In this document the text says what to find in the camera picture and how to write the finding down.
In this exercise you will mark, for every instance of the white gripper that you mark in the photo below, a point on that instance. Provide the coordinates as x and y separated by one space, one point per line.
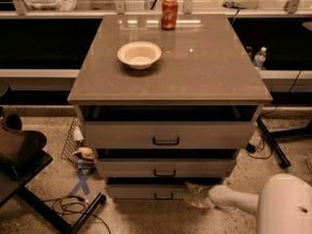
202 195

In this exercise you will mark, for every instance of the grey bottom drawer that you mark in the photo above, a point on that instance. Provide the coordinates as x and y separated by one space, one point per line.
147 191

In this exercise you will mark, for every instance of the grey drawer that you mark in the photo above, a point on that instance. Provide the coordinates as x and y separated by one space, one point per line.
143 167
147 191
159 135

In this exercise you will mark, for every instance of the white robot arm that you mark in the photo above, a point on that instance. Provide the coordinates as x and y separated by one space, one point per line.
283 205

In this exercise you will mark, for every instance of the grey middle drawer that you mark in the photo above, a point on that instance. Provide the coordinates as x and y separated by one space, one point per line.
143 167

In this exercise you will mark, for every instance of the grey top drawer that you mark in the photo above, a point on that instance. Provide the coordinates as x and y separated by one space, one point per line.
159 135

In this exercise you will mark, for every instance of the grey drawer cabinet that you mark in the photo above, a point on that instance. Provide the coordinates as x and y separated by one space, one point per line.
203 75

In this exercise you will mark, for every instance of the black stand leg right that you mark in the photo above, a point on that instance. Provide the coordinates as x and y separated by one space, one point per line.
273 137

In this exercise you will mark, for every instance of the black stand leg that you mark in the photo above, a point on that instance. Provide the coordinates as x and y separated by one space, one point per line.
273 137
55 218

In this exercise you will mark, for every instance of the blue tape cross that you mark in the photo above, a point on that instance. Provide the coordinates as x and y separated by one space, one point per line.
83 176

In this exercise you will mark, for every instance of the white paper bowl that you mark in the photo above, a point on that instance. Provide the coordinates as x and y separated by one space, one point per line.
139 55

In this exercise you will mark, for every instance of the clear water bottle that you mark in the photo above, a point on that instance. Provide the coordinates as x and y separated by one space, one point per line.
259 58

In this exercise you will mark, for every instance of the black stand leg left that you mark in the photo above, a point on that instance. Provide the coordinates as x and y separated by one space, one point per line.
55 218

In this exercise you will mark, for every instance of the brown chair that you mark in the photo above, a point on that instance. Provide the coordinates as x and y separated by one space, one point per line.
22 156

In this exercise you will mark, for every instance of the orange soda can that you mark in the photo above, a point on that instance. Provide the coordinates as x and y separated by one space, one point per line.
169 14

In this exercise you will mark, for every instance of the wire mesh basket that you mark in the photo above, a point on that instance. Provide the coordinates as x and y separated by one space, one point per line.
73 141

